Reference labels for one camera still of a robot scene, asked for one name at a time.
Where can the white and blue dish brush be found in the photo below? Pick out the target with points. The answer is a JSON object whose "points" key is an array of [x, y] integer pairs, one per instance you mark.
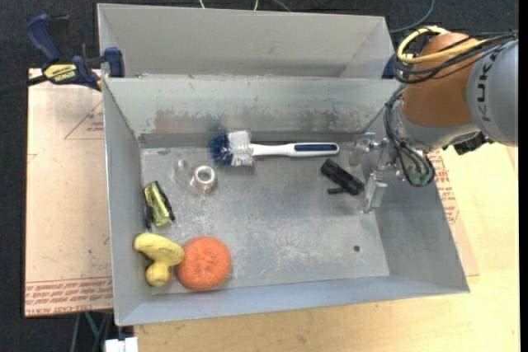
{"points": [[280, 149]]}

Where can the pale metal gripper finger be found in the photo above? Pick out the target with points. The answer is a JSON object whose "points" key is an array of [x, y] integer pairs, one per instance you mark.
{"points": [[361, 147], [373, 193]]}

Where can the grey metal bin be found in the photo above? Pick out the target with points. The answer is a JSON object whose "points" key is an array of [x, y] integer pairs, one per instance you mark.
{"points": [[288, 226]]}

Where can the orange round scouring pad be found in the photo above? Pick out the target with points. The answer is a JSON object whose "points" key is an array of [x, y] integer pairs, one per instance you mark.
{"points": [[204, 264]]}

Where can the yellow toy duck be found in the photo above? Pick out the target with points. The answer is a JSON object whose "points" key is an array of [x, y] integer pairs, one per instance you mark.
{"points": [[158, 255]]}

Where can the black cylinder on white bracket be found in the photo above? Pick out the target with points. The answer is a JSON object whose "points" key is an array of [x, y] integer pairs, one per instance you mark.
{"points": [[470, 144]]}

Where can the black plastic clip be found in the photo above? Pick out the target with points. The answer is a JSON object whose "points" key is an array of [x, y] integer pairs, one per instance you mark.
{"points": [[341, 177]]}

